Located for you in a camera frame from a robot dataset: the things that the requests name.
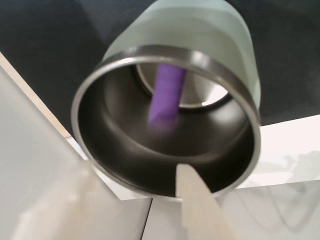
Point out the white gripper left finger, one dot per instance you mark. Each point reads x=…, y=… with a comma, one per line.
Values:
x=75, y=207

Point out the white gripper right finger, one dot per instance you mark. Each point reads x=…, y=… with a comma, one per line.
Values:
x=195, y=205

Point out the purple pen grip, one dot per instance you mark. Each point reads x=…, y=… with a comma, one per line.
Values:
x=166, y=95

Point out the pale green steel cup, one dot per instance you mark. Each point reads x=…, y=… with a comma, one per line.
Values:
x=225, y=42

